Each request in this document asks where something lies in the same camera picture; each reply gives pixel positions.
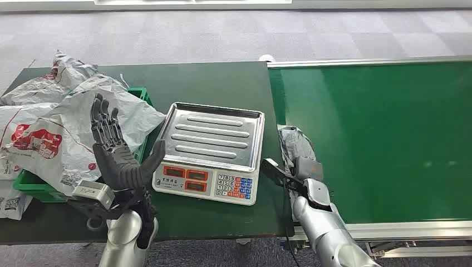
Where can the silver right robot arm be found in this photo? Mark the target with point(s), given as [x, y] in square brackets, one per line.
[324, 228]

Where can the white mailer with QR codes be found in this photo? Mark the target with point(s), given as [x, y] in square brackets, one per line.
[13, 204]

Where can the dark green table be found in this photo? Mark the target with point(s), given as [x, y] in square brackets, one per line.
[206, 81]

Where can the green plastic crate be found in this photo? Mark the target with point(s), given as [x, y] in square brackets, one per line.
[31, 185]

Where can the small white round object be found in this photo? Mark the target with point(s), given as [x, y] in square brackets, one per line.
[267, 58]

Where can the crumpled grey mailer bag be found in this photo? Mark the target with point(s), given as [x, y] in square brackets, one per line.
[70, 73]

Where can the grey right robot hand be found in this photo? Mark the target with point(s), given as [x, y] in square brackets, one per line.
[309, 168]

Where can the white mailer with red line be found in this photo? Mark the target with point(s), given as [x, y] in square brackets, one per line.
[14, 114]

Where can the white table foot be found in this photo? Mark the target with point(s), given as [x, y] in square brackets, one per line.
[243, 241]

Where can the small grey mailer package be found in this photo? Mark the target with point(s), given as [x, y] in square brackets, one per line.
[295, 143]

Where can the large grey mailer red print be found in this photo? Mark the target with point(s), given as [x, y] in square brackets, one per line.
[73, 125]

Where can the electronic scale with steel tray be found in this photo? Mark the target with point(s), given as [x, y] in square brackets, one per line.
[214, 136]

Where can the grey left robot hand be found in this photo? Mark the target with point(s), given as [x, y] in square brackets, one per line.
[116, 162]

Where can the green conveyor belt machine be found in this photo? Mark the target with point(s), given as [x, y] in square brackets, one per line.
[387, 140]

